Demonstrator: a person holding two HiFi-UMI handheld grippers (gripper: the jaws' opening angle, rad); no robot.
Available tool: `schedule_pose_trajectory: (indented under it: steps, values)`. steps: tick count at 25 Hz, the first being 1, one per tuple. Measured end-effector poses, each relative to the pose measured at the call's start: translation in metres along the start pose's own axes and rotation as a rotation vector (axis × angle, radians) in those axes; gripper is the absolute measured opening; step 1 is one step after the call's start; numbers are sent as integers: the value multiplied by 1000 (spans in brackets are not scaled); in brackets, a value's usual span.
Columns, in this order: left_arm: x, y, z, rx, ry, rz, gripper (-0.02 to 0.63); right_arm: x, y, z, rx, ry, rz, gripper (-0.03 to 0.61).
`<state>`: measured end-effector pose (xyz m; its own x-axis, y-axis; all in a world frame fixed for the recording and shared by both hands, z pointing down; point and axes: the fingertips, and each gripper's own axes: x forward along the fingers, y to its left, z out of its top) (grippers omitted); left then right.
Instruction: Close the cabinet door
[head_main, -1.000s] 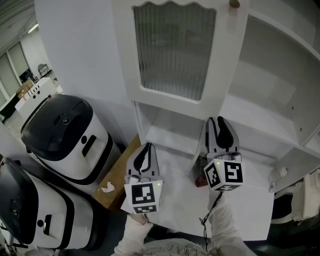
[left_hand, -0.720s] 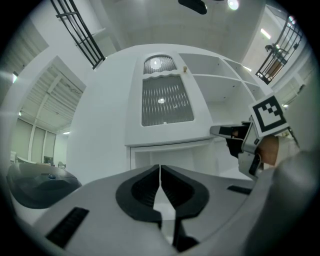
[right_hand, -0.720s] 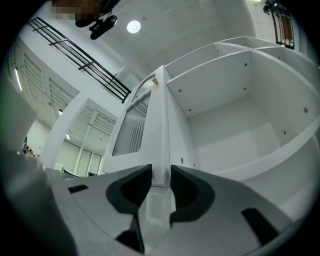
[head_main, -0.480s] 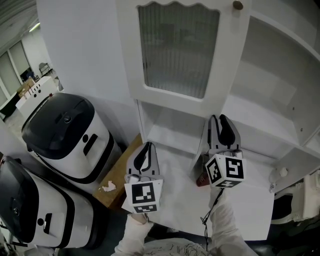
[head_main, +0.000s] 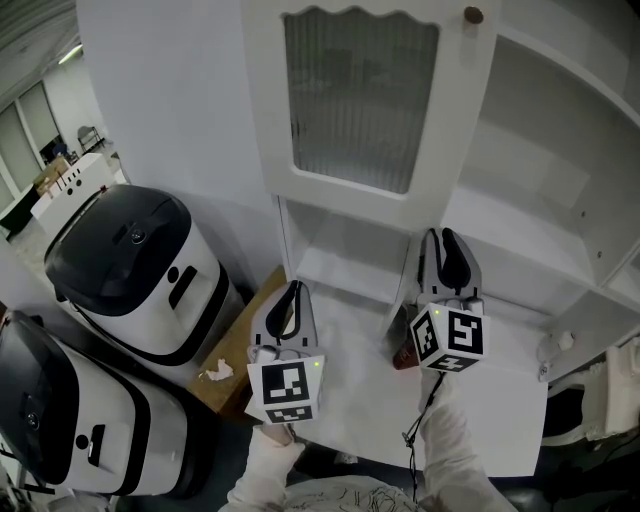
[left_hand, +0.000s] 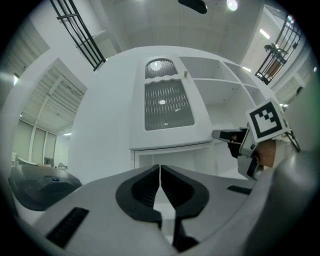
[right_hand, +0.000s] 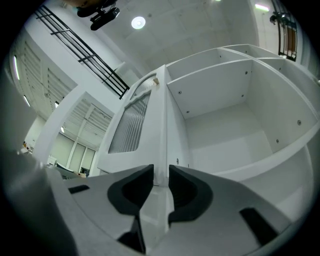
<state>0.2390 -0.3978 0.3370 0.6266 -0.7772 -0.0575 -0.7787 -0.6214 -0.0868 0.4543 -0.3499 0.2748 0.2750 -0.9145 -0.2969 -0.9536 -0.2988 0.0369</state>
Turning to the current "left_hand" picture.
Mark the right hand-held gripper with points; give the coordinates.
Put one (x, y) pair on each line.
(265, 120)

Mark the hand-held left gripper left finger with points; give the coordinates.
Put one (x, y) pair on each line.
(105, 207)

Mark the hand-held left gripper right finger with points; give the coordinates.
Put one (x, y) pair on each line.
(215, 200)

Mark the white shelf cabinet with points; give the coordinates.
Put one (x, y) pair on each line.
(215, 92)

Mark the white cabinet glass door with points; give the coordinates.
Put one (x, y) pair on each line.
(167, 107)

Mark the person's right forearm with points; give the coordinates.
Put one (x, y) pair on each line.
(282, 152)

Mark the white desk with drawers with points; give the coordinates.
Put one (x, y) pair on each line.
(220, 173)

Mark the black metal railing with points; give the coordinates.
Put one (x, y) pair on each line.
(99, 64)
(261, 76)

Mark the round ceiling lamp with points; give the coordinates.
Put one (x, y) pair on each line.
(231, 4)

